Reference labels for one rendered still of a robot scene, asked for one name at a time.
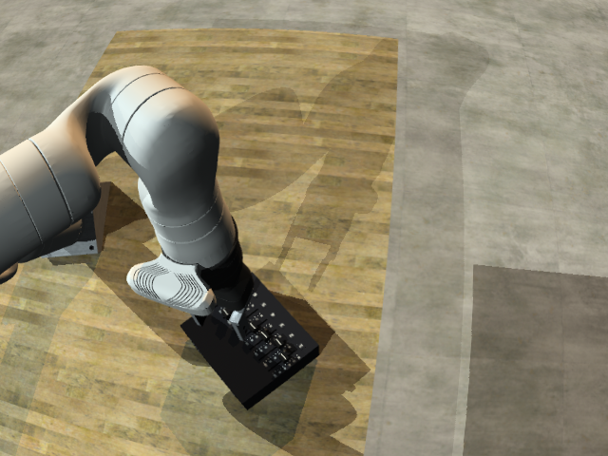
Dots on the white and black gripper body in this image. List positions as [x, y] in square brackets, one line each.
[175, 278]

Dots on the black lighting desk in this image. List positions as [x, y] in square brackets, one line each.
[255, 367]

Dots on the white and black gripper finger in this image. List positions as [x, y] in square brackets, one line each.
[199, 319]
[239, 321]

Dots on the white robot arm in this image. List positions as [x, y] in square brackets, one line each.
[165, 133]

